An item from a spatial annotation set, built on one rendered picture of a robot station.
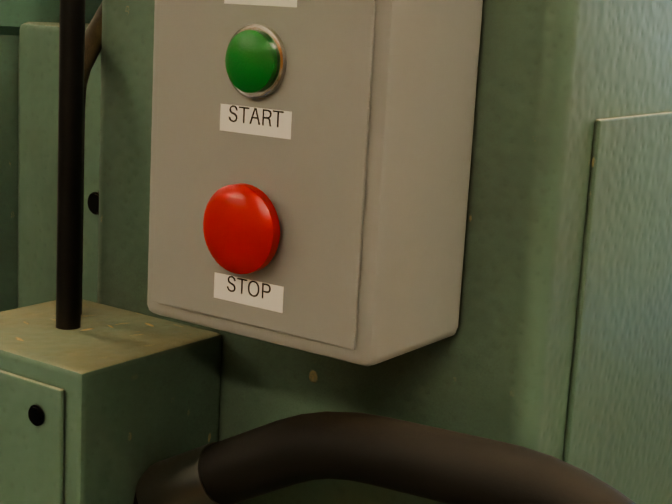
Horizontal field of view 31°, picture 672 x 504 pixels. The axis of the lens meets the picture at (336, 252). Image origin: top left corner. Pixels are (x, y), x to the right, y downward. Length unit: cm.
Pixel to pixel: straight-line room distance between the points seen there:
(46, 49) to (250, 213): 25
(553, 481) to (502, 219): 9
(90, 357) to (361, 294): 12
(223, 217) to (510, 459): 12
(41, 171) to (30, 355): 18
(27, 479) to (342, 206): 17
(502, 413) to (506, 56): 13
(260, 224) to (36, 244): 26
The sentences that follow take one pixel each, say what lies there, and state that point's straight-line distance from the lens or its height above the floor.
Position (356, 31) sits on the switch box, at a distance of 38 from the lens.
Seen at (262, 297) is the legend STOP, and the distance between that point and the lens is 41.
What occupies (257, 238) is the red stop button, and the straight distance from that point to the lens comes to 40.
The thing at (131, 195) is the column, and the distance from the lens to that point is 53.
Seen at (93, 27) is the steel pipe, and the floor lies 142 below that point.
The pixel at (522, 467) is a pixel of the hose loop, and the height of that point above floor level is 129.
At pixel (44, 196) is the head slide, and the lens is 63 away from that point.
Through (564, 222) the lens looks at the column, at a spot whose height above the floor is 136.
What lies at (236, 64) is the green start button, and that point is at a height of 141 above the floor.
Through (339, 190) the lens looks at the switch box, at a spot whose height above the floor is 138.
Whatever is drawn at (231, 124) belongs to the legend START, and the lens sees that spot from 41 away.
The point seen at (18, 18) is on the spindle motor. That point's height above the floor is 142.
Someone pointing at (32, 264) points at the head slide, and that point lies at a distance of 65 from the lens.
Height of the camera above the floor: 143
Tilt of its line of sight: 11 degrees down
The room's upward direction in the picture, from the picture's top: 3 degrees clockwise
